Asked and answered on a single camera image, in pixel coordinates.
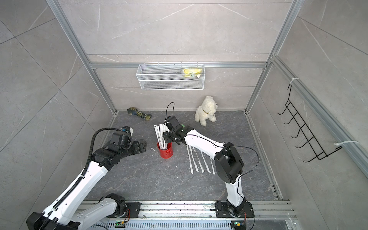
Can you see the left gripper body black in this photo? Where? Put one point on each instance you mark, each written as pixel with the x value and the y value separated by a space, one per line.
pixel 134 149

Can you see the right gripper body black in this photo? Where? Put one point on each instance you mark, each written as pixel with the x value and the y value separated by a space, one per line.
pixel 170 137

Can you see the bundle of white straws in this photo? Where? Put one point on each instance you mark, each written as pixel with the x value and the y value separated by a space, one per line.
pixel 159 130

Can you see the red cup container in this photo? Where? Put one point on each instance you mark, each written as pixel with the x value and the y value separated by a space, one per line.
pixel 166 153

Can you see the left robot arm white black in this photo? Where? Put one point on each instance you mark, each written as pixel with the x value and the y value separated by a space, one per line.
pixel 62 213

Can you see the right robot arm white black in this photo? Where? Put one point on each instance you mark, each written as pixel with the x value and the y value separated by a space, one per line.
pixel 228 163

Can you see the camouflage cloth piece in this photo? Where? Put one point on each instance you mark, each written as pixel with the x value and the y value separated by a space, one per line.
pixel 135 112

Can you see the white plush dog toy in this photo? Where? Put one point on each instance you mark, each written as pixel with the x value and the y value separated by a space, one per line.
pixel 206 111

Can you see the yellow sponge in basket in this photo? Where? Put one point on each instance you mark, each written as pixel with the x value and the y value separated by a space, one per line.
pixel 192 72

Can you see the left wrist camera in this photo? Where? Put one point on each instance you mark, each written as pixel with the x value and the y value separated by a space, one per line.
pixel 127 129

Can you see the white wire mesh basket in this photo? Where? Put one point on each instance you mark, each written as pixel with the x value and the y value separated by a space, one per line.
pixel 165 77

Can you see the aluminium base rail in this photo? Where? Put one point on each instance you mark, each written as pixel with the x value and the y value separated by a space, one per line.
pixel 180 210

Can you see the black wire hook rack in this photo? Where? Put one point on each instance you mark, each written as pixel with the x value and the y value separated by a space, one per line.
pixel 318 152

